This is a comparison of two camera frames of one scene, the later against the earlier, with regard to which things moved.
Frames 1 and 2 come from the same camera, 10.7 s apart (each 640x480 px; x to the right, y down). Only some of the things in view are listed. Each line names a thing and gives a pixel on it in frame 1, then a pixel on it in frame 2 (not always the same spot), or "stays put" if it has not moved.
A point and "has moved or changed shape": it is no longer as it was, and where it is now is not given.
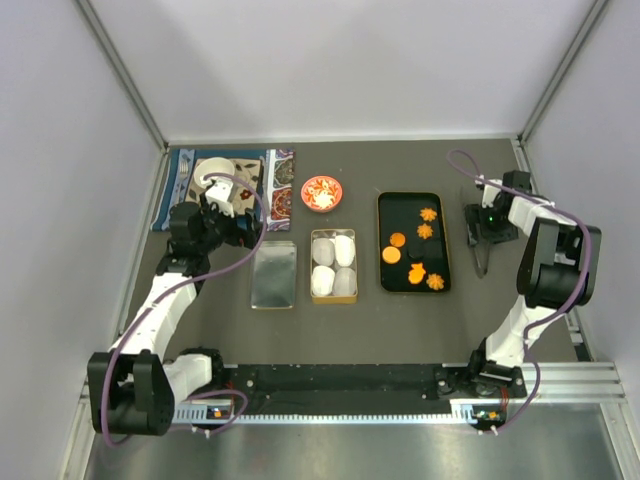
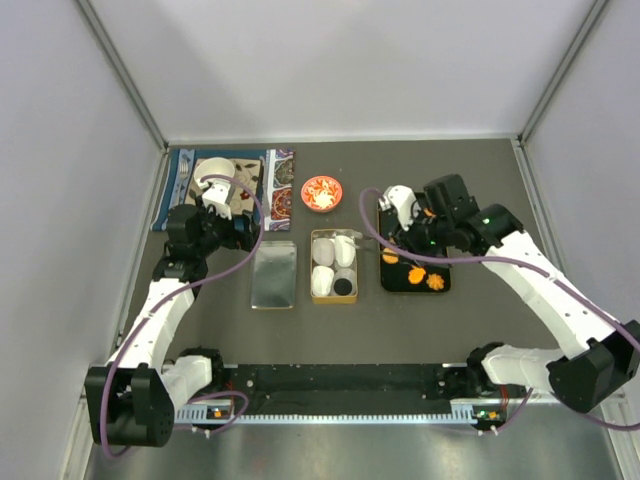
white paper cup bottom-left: [322, 280] stays put
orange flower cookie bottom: [435, 281] stays put
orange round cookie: [391, 255] stays put
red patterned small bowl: [321, 193] stays put
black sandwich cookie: [416, 251] has moved or changed shape
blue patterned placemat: [278, 170] stays put
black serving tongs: [482, 254] has moved or changed shape
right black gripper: [474, 213] to [408, 237]
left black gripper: [248, 237] stays put
